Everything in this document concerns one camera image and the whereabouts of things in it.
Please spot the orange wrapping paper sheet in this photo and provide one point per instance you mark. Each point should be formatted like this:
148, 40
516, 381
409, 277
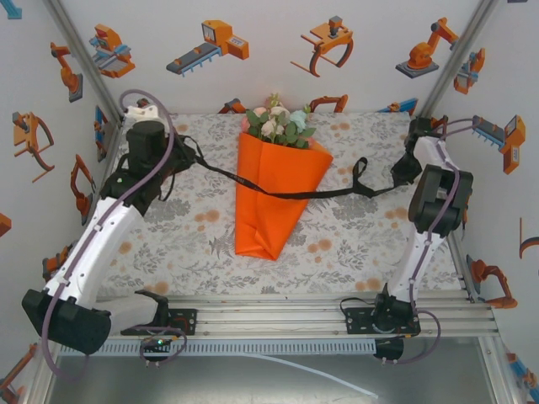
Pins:
269, 223

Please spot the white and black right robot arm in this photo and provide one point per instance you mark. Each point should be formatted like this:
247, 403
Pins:
421, 256

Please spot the black plug box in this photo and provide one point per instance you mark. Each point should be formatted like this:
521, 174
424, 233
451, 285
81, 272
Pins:
389, 349

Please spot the artificial flower bunch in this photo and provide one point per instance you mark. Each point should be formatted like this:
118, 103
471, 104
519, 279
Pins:
278, 124

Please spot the black printed ribbon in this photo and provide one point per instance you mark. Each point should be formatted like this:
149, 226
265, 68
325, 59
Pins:
295, 196

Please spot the aluminium frame cross rails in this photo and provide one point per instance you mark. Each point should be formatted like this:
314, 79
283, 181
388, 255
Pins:
273, 320

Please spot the black box with green light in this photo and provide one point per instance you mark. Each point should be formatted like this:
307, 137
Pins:
158, 345

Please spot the aluminium frame post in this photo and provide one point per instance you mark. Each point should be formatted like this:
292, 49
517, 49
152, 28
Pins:
459, 50
80, 46

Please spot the floral print tablecloth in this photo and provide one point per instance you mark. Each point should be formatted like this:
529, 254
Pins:
358, 235

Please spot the thin white strip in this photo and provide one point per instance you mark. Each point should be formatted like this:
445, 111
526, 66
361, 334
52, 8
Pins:
362, 390

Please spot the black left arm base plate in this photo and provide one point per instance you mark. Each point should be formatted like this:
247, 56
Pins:
187, 322

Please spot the aluminium table side rail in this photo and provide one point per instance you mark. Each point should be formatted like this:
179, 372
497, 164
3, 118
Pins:
114, 143
465, 269

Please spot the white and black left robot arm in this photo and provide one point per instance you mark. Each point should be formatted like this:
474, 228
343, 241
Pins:
97, 244

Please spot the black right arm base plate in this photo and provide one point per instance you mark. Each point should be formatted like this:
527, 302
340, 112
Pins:
355, 322

